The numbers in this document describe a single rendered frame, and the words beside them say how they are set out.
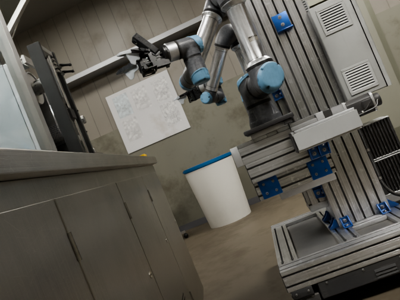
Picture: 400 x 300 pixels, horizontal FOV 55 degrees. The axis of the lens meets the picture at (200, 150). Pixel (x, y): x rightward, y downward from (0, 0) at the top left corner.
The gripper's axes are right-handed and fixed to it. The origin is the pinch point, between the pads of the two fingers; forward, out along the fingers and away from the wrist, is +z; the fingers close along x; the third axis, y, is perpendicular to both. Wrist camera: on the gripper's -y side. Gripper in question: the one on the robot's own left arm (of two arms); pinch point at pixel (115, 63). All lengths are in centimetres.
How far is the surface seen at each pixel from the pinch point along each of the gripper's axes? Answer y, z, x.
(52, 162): 45, 31, -63
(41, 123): 30, 31, -43
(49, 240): 58, 35, -67
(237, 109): -38, -183, 305
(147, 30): -184, -123, 316
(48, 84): -4.7, 24.9, 9.4
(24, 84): 20, 31, -45
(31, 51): -18.8, 26.0, 7.9
